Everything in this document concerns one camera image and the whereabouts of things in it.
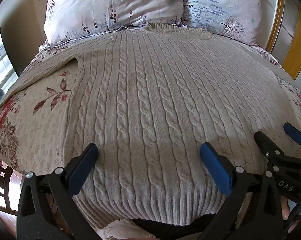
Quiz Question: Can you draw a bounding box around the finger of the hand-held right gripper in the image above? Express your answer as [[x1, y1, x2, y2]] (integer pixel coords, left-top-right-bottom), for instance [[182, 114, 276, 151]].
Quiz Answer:
[[283, 122, 301, 164], [254, 131, 297, 174]]

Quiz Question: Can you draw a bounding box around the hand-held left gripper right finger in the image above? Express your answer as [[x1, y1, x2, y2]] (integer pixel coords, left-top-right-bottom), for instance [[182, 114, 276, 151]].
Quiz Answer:
[[200, 142, 283, 240]]

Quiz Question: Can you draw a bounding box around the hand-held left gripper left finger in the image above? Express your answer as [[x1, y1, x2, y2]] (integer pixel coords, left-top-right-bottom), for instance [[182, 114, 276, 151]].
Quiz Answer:
[[17, 143, 103, 240]]

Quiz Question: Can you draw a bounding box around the beige cable knit sweater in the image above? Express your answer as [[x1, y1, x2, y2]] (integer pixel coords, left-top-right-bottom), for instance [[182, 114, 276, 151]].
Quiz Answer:
[[5, 22, 301, 228]]

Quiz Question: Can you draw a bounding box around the person's right hand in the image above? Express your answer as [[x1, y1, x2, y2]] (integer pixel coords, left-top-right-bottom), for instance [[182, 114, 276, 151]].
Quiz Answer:
[[280, 196, 294, 222]]

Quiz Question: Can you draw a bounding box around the floral bedsheet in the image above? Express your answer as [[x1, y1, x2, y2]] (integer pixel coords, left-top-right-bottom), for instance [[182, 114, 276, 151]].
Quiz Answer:
[[0, 39, 301, 180]]

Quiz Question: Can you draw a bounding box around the pink cloth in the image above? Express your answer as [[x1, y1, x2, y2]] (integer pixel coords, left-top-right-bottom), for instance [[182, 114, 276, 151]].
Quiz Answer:
[[95, 219, 157, 240]]

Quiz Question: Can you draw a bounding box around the dark cloth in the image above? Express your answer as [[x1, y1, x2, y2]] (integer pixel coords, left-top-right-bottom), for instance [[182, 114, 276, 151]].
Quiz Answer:
[[130, 212, 216, 233]]

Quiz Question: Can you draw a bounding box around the yellow wooden headboard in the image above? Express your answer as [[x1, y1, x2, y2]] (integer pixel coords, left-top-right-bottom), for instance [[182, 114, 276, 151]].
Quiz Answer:
[[265, 0, 301, 82]]

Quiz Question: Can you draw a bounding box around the dark wooden chair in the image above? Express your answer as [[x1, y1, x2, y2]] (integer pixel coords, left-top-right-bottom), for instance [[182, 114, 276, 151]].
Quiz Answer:
[[0, 152, 26, 217]]

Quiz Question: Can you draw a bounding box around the floral pillow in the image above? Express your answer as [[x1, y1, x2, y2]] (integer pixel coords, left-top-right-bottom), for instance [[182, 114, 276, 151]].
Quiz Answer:
[[44, 0, 188, 47], [182, 0, 269, 47]]

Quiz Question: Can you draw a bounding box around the dark screen on wall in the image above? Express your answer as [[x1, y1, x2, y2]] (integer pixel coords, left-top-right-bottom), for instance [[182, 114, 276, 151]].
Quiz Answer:
[[0, 42, 19, 108]]

